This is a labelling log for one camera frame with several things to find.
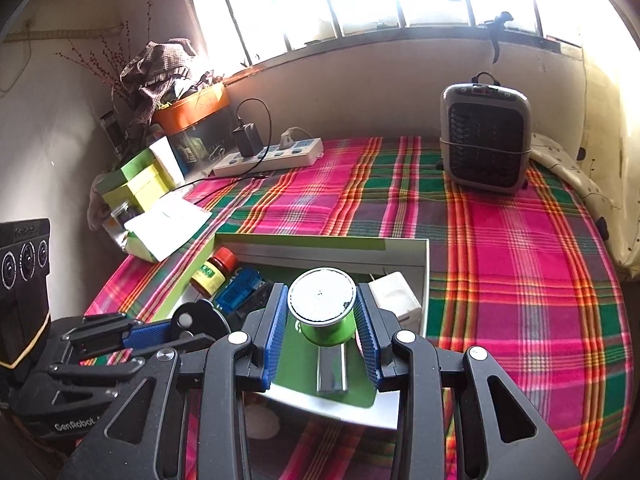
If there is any grey portable heater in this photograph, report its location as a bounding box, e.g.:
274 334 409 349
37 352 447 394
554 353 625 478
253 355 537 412
439 79 533 194

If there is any blue usb tester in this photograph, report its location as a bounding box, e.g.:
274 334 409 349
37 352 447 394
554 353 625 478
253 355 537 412
214 266 264 314

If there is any green shallow cardboard box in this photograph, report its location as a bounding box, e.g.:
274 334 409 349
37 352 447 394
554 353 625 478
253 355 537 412
152 234 431 429

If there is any black pink phone holder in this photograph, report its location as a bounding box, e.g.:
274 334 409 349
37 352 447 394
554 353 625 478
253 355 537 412
169 298 231 340

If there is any green cardboard boxes stack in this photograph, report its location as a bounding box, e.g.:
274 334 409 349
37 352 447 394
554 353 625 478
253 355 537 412
96 148 171 212

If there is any silver metal lighter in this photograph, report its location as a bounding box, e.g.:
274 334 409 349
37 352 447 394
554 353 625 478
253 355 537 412
316 344 348 394

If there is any cream heart-print curtain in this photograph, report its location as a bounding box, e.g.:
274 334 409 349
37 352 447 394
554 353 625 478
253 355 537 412
530 50 639 281

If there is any black camera device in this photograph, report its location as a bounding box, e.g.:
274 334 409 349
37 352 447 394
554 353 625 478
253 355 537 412
0 218 51 386

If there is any plaid pink tablecloth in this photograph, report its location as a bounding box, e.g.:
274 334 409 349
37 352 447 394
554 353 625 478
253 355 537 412
90 136 634 479

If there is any black power adapter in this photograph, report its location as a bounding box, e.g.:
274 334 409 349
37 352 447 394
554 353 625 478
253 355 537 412
232 122 264 158

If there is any black window latch handle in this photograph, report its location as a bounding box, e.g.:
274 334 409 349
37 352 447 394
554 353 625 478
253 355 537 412
484 11 513 65

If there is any green spool white top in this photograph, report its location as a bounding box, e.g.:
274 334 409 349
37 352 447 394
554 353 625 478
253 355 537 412
288 266 358 347

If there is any orange-rimmed fish tank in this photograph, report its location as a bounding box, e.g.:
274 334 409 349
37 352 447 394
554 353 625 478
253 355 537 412
152 82 235 174

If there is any white usb charger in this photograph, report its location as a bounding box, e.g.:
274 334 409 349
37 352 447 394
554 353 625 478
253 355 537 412
369 272 422 333

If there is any red-capped medicine bottle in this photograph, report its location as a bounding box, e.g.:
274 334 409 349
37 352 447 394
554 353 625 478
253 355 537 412
190 247 238 298

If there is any white power strip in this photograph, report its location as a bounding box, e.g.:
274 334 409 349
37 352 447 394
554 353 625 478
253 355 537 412
213 139 323 178

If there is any white paper sheet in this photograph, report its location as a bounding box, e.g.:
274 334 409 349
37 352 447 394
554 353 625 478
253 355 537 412
102 194 210 263

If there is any brown crumpled cloth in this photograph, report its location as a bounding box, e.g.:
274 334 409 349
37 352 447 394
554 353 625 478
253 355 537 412
119 38 222 128

